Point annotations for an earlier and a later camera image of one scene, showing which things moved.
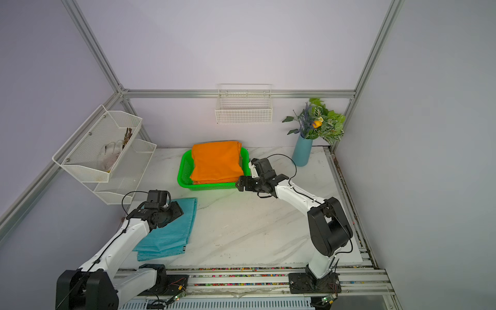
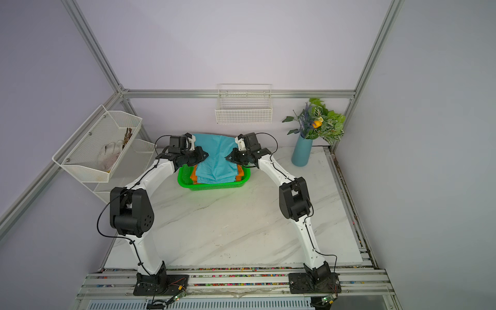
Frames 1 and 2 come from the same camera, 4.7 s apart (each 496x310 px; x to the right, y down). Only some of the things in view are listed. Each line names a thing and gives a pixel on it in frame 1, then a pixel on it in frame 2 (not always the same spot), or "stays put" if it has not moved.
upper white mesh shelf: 96,148 stays put
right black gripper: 249,179 to 234,154
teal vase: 302,151 stays put
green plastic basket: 186,167 stays put
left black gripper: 177,211 to 201,155
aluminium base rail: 355,280 stays put
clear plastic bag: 109,154 stays put
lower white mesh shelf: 125,176 stays put
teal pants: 172,237 to 215,168
